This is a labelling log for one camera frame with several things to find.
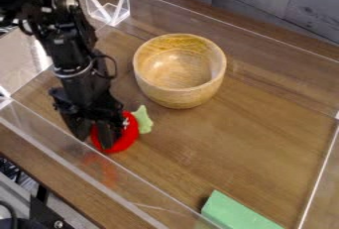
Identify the black table bracket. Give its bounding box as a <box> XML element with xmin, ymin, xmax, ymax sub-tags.
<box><xmin>29</xmin><ymin>185</ymin><xmax>76</xmax><ymax>229</ymax></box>

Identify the red plush fruit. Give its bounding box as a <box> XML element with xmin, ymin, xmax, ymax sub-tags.
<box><xmin>89</xmin><ymin>105</ymin><xmax>153</xmax><ymax>154</ymax></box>

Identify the clear acrylic enclosure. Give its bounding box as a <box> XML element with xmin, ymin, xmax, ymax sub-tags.
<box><xmin>0</xmin><ymin>0</ymin><xmax>339</xmax><ymax>229</ymax></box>

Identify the black cable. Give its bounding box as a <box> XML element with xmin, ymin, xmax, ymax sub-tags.
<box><xmin>0</xmin><ymin>200</ymin><xmax>18</xmax><ymax>229</ymax></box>

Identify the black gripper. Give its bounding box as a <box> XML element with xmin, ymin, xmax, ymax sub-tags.
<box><xmin>49</xmin><ymin>84</ymin><xmax>124</xmax><ymax>150</ymax></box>

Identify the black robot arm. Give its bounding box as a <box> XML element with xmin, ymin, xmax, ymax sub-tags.
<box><xmin>0</xmin><ymin>0</ymin><xmax>124</xmax><ymax>149</ymax></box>

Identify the green foam block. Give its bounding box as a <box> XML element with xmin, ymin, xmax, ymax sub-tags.
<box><xmin>201</xmin><ymin>190</ymin><xmax>284</xmax><ymax>229</ymax></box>

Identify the light wooden bowl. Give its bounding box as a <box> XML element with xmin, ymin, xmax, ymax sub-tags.
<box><xmin>132</xmin><ymin>33</ymin><xmax>226</xmax><ymax>109</ymax></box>

